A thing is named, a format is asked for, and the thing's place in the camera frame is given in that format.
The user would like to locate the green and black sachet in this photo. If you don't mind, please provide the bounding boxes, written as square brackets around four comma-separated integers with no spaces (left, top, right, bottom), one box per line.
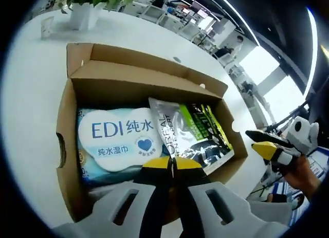
[176,102,235,176]

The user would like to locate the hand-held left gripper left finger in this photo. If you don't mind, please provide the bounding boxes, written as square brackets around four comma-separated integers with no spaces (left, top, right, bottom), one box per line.
[50,156,180,238]

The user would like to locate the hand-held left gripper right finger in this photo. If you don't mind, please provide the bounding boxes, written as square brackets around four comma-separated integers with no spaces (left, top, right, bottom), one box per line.
[172,156,258,238]

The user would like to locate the person's right hand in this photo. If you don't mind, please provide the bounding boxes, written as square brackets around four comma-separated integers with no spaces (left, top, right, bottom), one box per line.
[284,155,325,199]

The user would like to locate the silver sachet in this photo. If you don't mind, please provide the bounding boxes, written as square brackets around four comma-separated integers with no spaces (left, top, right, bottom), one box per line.
[148,97,186,162]

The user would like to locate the blue wet wipes soft pack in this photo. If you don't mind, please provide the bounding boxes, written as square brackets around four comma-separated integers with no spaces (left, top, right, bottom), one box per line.
[76,107,166,184]

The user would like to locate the green potted plant white pot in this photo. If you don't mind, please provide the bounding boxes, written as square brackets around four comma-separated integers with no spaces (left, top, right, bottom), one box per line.
[58,0,140,31]

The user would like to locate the small clear glass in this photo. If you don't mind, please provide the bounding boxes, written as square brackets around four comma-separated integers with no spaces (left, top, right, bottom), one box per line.
[41,16,54,40]

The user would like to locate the brown cardboard shoe box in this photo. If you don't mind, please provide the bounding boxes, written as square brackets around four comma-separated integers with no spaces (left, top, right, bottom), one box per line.
[56,42,249,223]

